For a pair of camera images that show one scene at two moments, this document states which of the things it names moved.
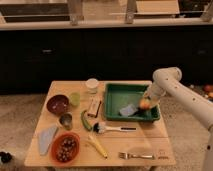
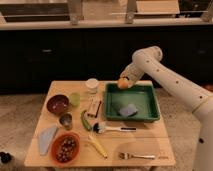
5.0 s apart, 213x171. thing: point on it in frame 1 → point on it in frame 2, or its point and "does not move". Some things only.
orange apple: [144, 104] → [122, 83]
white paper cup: [92, 85] does not move
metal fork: [123, 155] does not move
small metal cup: [66, 119] does not move
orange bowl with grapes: [66, 147] does not move
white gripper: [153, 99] → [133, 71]
